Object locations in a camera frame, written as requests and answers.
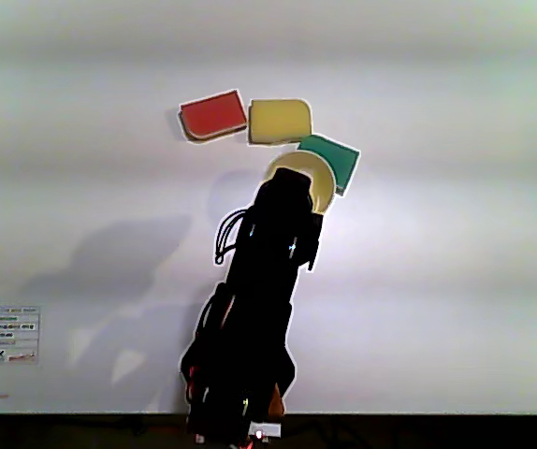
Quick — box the white paper cup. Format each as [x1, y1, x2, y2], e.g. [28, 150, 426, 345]
[262, 150, 338, 217]

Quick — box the green sponge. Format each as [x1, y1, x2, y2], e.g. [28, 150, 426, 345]
[296, 134, 362, 197]

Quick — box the yellow sponge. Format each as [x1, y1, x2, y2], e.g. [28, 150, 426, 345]
[247, 97, 313, 146]

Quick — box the red sponge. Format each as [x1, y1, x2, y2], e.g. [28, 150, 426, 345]
[177, 89, 249, 143]

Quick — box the printed label sticker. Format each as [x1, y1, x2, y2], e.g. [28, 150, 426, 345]
[0, 305, 41, 366]

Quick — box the black cable bundle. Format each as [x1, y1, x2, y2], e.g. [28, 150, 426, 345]
[213, 208, 250, 267]

